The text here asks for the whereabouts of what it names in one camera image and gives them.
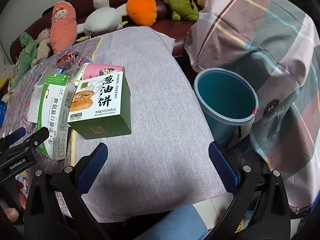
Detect person's left hand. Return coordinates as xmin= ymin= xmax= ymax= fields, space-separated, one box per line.
xmin=5 ymin=180 xmax=27 ymax=224

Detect blue plastic bin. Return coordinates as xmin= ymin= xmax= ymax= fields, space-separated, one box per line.
xmin=194 ymin=68 xmax=259 ymax=149

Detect light green dinosaur plush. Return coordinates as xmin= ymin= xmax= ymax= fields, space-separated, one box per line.
xmin=10 ymin=32 xmax=38 ymax=85

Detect red drink can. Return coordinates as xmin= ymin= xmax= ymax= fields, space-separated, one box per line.
xmin=56 ymin=51 xmax=81 ymax=64

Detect olive green dinosaur plush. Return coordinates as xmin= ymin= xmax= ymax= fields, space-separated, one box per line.
xmin=163 ymin=0 xmax=199 ymax=22

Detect beige doll plush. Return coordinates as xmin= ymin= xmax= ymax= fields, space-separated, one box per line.
xmin=30 ymin=29 xmax=52 ymax=67

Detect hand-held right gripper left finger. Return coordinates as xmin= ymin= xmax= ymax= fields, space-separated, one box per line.
xmin=24 ymin=142 xmax=111 ymax=240

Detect green pancake box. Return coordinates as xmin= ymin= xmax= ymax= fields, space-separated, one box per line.
xmin=67 ymin=74 xmax=132 ymax=140

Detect person's blue jeans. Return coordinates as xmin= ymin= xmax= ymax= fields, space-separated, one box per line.
xmin=136 ymin=204 xmax=208 ymax=240

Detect crushed clear plastic bottle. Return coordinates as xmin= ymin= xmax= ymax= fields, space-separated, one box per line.
xmin=54 ymin=55 xmax=78 ymax=75

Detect plaid blanket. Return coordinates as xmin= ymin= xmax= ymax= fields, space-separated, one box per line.
xmin=184 ymin=0 xmax=320 ymax=214

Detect pink paper cup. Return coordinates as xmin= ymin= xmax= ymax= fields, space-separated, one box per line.
xmin=82 ymin=63 xmax=125 ymax=81

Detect pink carrot rabbit plush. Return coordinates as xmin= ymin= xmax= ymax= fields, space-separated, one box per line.
xmin=49 ymin=1 xmax=78 ymax=54

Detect orange carrot plush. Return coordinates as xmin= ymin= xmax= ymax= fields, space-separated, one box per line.
xmin=126 ymin=0 xmax=158 ymax=27

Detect blue object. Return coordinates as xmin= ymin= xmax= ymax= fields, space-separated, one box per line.
xmin=0 ymin=100 xmax=7 ymax=125

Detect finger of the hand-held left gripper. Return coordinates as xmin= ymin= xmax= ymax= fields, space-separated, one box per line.
xmin=0 ymin=127 xmax=50 ymax=166
xmin=0 ymin=127 xmax=27 ymax=150

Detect white and green medicine box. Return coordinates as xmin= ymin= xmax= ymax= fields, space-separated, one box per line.
xmin=27 ymin=67 xmax=75 ymax=161

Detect white duck plush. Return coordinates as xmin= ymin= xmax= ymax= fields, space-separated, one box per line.
xmin=76 ymin=0 xmax=129 ymax=37

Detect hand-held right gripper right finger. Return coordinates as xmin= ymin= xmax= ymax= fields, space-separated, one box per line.
xmin=208 ymin=141 xmax=292 ymax=240

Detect dark red leather sofa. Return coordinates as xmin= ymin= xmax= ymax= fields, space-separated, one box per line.
xmin=10 ymin=0 xmax=213 ymax=63

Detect printed floor mat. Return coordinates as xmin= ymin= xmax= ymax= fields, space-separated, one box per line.
xmin=235 ymin=209 xmax=254 ymax=234

